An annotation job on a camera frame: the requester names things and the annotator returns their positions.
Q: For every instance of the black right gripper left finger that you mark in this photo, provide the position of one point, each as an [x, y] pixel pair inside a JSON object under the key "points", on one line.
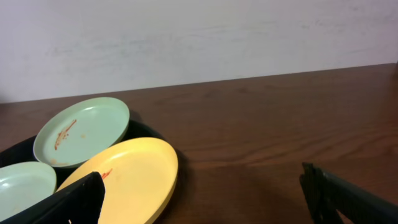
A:
{"points": [[80, 202]]}

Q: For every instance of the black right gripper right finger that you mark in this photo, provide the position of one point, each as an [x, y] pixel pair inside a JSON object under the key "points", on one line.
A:
{"points": [[327, 196]]}

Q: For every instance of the green plate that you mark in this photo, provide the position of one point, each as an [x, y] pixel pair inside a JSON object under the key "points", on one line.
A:
{"points": [[24, 185], [81, 131]]}

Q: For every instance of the yellow plate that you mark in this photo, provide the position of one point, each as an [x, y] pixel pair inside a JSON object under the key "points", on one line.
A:
{"points": [[139, 177]]}

